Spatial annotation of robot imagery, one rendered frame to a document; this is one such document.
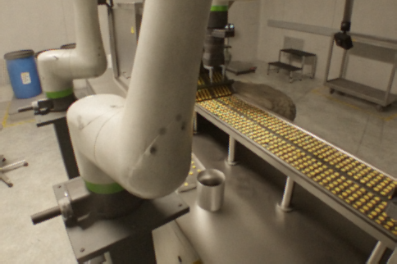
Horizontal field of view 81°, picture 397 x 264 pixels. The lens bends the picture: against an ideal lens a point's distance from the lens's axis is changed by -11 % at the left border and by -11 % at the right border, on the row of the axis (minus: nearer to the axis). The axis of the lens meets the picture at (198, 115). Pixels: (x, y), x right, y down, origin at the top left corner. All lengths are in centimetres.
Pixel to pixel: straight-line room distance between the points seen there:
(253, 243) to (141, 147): 43
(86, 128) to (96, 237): 23
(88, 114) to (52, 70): 69
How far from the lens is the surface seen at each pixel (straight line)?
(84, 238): 59
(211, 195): 73
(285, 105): 108
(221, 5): 91
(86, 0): 110
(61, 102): 120
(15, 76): 404
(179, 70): 36
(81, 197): 59
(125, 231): 58
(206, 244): 70
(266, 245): 71
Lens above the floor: 135
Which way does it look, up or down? 25 degrees down
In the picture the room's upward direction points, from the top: straight up
